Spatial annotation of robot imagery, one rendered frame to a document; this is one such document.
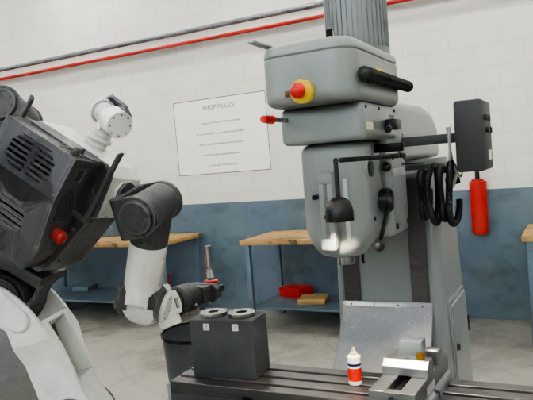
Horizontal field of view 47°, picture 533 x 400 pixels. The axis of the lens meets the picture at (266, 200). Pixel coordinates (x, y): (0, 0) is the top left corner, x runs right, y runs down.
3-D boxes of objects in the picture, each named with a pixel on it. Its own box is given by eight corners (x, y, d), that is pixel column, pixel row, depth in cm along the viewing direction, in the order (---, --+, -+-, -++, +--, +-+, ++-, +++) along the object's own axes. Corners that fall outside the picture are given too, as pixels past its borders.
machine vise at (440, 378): (422, 424, 150) (419, 380, 149) (364, 416, 157) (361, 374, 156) (454, 375, 180) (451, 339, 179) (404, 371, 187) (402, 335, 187)
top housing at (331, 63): (354, 97, 149) (349, 31, 148) (258, 109, 161) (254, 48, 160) (402, 106, 191) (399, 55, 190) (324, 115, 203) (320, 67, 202)
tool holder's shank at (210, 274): (205, 281, 197) (203, 247, 197) (205, 279, 200) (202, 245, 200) (216, 280, 198) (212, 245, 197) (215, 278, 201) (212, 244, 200)
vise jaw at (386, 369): (427, 378, 160) (427, 363, 160) (382, 374, 166) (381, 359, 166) (433, 371, 165) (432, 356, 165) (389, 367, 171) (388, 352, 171)
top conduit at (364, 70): (370, 78, 150) (370, 64, 149) (354, 81, 152) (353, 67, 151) (414, 91, 190) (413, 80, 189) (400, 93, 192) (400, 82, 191)
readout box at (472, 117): (488, 171, 176) (485, 97, 175) (456, 172, 180) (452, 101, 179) (496, 167, 194) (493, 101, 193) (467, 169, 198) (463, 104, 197)
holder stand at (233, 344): (257, 380, 189) (251, 317, 188) (193, 376, 197) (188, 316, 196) (270, 367, 201) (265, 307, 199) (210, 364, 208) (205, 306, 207)
